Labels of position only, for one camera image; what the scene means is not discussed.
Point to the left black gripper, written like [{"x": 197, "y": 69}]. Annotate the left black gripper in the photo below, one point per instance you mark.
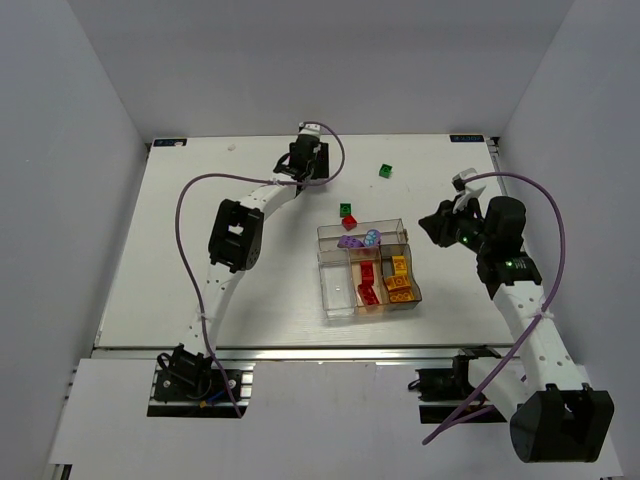
[{"x": 304, "y": 163}]

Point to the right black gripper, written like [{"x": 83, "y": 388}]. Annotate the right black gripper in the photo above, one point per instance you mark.
[{"x": 445, "y": 226}]

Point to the small red square lego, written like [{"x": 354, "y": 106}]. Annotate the small red square lego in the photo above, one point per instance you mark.
[{"x": 349, "y": 222}]

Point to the yellow curved lego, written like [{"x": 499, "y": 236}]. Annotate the yellow curved lego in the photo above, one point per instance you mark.
[
  {"x": 400, "y": 265},
  {"x": 397, "y": 282}
]

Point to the purple flower lego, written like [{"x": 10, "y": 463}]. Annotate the purple flower lego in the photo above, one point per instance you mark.
[{"x": 372, "y": 238}]

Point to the purple sloped lego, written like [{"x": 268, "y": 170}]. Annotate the purple sloped lego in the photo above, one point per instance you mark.
[{"x": 349, "y": 242}]

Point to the yellow lego brick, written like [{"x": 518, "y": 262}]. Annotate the yellow lego brick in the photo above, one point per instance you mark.
[{"x": 401, "y": 296}]

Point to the red lego brick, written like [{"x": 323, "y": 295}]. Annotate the red lego brick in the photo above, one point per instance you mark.
[{"x": 367, "y": 272}]

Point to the red long lego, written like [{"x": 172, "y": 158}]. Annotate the red long lego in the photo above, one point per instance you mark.
[{"x": 367, "y": 294}]

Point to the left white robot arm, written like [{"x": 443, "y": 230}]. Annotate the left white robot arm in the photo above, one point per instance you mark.
[{"x": 235, "y": 242}]

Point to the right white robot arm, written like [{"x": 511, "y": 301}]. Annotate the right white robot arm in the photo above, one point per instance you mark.
[{"x": 554, "y": 414}]

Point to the green square lego near bin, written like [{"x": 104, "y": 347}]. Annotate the green square lego near bin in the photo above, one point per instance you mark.
[{"x": 345, "y": 210}]

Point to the long smoky clear container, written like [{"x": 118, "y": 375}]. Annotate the long smoky clear container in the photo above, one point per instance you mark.
[{"x": 392, "y": 232}]

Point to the green square lego far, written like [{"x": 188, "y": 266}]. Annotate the green square lego far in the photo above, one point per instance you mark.
[{"x": 385, "y": 171}]

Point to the dark grey plastic container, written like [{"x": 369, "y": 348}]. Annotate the dark grey plastic container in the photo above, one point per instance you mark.
[{"x": 387, "y": 251}]

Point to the right blue table label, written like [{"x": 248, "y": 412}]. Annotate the right blue table label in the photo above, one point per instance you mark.
[{"x": 466, "y": 138}]

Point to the blue table label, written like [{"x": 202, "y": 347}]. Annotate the blue table label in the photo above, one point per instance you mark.
[
  {"x": 466, "y": 138},
  {"x": 169, "y": 142}
]

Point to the clear plastic container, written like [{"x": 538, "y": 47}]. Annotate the clear plastic container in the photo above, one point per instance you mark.
[{"x": 336, "y": 281}]

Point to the left blue table label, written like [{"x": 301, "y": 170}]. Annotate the left blue table label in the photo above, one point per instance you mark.
[{"x": 169, "y": 142}]

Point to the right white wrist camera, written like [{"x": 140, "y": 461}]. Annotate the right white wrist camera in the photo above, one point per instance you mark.
[{"x": 467, "y": 188}]

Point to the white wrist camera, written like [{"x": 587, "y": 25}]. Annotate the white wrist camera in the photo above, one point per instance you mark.
[
  {"x": 467, "y": 188},
  {"x": 309, "y": 131}
]

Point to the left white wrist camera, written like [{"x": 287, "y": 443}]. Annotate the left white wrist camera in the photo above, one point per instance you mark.
[{"x": 309, "y": 131}]

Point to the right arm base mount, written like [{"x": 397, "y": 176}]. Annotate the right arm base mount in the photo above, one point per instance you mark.
[{"x": 441, "y": 389}]

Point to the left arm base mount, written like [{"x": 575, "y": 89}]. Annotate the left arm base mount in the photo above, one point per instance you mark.
[{"x": 187, "y": 385}]

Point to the aluminium table rail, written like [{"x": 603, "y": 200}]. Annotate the aluminium table rail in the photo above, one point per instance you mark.
[{"x": 296, "y": 354}]

